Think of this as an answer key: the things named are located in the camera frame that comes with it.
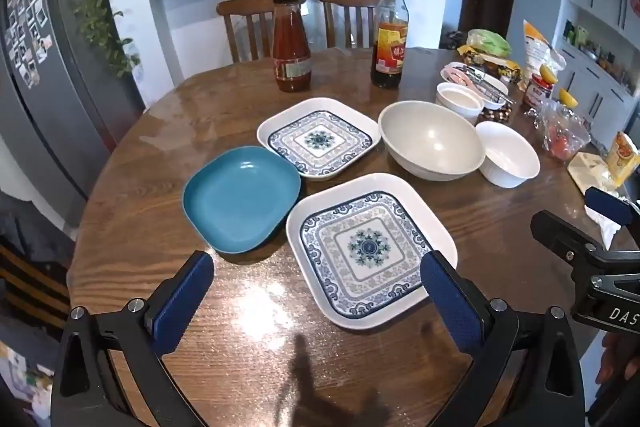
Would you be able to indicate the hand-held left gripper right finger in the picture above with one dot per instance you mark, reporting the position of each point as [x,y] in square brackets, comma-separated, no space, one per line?
[447,302]

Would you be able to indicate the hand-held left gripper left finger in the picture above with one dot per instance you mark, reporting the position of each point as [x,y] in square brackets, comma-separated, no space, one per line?
[182,302]

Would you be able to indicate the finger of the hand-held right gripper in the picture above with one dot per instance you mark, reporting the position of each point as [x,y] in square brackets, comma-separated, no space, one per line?
[565,234]
[607,207]

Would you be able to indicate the white bowl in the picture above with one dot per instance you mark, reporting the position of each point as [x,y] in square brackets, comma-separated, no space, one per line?
[507,154]

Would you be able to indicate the large patterned square plate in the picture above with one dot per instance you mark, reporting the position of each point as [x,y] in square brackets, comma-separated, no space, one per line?
[362,247]

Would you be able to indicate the blue square plate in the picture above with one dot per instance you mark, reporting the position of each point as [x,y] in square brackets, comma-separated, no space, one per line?
[235,202]

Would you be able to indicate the large grey bowl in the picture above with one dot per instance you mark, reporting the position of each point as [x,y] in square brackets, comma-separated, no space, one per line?
[430,144]

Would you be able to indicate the white ramekin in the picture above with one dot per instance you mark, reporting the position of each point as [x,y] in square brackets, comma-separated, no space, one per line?
[457,102]

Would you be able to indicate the small patterned square plate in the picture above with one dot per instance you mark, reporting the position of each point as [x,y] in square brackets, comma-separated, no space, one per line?
[317,139]

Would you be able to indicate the person's right hand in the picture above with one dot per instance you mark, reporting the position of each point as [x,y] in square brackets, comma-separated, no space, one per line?
[620,357]

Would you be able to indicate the crumpled white tissue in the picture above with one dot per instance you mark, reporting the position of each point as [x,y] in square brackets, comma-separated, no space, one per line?
[607,232]

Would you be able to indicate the beige paper box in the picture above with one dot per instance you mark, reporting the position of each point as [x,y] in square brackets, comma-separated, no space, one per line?
[590,169]

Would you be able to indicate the yellow food packet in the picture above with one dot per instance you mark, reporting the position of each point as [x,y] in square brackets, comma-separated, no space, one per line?
[625,154]

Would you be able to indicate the red tomatoes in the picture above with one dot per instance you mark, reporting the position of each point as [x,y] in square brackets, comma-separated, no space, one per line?
[560,144]

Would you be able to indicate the clear plastic bag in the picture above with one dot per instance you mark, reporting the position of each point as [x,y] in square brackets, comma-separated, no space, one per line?
[560,119]

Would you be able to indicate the lemon half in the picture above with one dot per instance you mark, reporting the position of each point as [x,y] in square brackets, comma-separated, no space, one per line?
[547,73]
[568,98]

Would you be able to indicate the red chili sauce jar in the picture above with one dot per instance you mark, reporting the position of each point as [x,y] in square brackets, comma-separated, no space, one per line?
[536,94]

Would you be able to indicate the beaded wooden trivet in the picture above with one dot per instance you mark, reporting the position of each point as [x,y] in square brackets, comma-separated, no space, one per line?
[500,113]

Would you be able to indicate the orange black striped cloth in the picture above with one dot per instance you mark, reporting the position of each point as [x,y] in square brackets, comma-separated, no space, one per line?
[30,287]

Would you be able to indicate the white oval dish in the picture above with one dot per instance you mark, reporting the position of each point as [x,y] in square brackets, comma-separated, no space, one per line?
[495,82]

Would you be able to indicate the metal tongs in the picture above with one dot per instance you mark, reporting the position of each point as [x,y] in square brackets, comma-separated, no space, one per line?
[487,84]

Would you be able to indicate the dark cloth pile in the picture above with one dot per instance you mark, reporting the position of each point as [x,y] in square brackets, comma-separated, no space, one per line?
[30,222]

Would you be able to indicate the white orange standing bag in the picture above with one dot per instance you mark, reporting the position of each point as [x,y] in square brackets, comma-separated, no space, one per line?
[537,47]

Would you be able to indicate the yellow black snack packet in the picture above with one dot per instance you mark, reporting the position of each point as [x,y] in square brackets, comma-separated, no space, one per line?
[500,67]

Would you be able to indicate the pink slotted spoon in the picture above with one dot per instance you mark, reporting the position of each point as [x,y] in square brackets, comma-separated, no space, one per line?
[462,77]

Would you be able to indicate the bag of green vegetables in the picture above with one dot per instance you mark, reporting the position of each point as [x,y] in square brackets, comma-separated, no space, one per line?
[490,42]

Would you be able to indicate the grey refrigerator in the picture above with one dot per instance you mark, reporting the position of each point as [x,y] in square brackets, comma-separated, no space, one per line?
[65,107]

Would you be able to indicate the dark vinegar bottle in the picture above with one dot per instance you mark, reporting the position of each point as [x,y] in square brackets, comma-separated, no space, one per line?
[389,47]

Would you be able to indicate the red sauce bottle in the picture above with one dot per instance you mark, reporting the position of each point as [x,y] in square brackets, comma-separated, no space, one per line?
[291,52]

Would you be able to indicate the cluster of fridge photo magnets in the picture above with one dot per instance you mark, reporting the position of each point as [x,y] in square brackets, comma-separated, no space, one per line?
[27,22]

